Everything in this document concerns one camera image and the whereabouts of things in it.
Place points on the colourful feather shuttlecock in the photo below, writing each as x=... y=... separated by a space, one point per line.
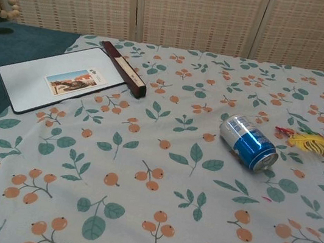
x=309 y=145

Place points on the floral leaf and berry tablecloth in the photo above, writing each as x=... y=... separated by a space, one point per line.
x=158 y=145

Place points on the white board with black edge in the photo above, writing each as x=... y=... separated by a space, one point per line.
x=32 y=82

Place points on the woven bamboo folding screen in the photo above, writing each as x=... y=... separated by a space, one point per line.
x=197 y=16

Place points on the maroon folded fan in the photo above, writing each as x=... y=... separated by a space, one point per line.
x=111 y=50

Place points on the landscape photo postcard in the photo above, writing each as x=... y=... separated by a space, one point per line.
x=69 y=83

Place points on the blue and silver drink can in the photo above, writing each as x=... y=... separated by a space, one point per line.
x=250 y=145

